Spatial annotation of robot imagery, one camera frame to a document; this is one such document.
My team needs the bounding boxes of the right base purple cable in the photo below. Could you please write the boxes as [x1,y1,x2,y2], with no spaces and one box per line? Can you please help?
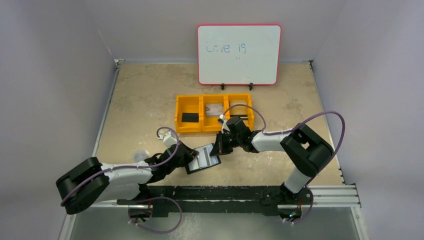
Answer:
[281,192,316,227]

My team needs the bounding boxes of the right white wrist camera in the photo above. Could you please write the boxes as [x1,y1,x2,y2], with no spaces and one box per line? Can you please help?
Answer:
[218,114,230,132]

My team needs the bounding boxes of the black card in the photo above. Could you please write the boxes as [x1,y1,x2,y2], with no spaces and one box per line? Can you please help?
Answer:
[181,112,199,123]

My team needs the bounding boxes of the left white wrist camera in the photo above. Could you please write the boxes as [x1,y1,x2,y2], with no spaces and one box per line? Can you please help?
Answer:
[158,130,177,148]

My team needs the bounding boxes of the left yellow bin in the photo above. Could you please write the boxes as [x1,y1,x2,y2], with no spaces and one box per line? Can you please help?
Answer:
[174,95,202,134]

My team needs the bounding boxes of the black leather card holder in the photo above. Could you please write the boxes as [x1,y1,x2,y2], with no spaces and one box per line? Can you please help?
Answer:
[185,143,222,175]

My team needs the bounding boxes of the silver VIP card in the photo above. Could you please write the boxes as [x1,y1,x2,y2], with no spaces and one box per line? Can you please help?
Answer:
[205,103,224,117]

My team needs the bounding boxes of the pink framed whiteboard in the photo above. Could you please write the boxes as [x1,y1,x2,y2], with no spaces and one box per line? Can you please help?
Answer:
[197,23,283,86]

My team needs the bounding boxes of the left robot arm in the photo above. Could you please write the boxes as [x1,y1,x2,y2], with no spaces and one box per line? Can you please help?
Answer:
[55,142,199,215]

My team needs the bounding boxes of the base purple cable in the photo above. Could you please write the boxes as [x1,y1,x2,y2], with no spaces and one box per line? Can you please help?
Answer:
[281,192,316,227]
[127,197,183,235]

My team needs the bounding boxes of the gold striped card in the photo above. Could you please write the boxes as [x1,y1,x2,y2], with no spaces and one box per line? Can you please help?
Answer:
[229,100,248,121]

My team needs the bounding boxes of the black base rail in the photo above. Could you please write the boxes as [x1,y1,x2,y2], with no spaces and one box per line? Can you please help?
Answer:
[116,184,314,222]

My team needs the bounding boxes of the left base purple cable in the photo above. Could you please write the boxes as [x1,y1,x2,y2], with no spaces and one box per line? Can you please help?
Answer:
[127,197,183,235]

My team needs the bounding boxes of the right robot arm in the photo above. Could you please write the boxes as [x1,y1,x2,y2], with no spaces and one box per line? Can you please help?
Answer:
[209,116,334,204]

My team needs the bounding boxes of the aluminium frame rail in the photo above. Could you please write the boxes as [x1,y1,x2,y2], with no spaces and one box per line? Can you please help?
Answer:
[66,185,360,213]

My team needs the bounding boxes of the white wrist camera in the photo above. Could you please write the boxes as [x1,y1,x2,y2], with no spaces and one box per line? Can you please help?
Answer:
[158,130,177,148]
[218,114,230,132]

